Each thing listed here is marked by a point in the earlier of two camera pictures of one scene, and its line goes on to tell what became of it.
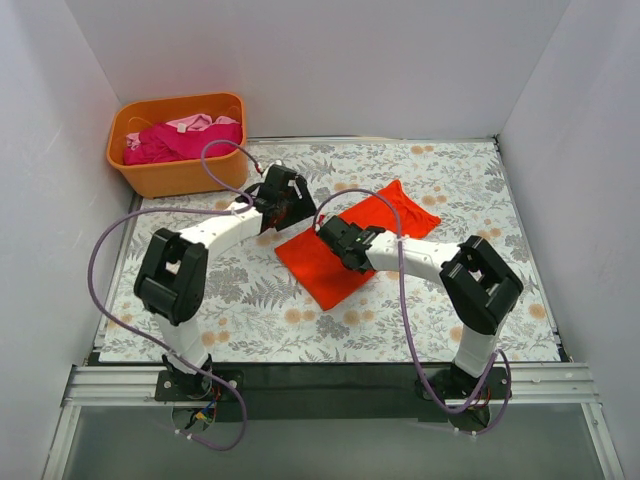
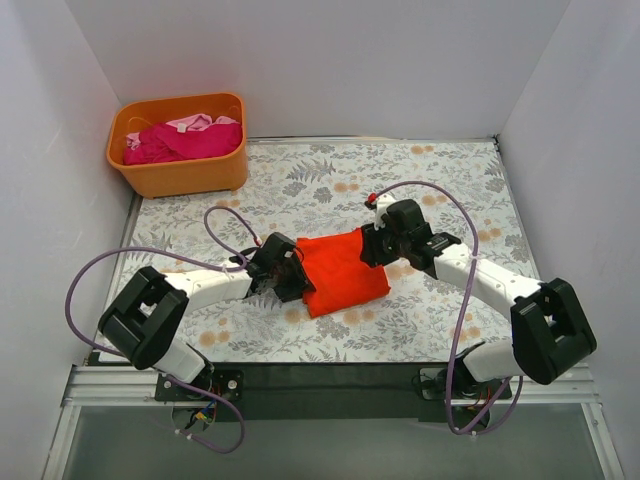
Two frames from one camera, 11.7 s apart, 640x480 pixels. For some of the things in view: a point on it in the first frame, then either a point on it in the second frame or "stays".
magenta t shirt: [162, 144] stays
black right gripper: [330, 232] -> [370, 245]
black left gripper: [298, 201] -> [295, 279]
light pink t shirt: [196, 122] stays
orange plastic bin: [177, 177] stays
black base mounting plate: [336, 392] stays
